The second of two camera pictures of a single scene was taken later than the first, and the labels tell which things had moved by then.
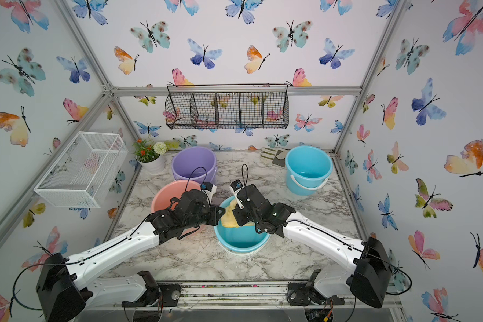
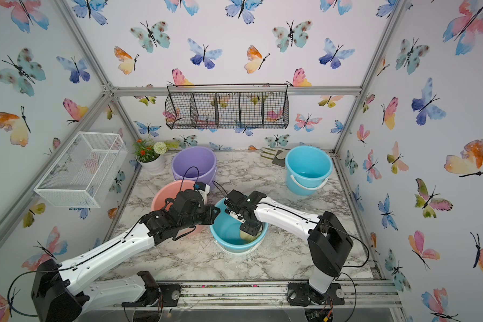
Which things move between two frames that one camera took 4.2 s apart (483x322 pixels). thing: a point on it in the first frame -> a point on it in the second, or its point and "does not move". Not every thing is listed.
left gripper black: [215, 214] does not move
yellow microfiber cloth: [228, 219] -> [250, 238]
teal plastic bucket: [239, 241] does not move
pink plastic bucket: [175, 189] does not move
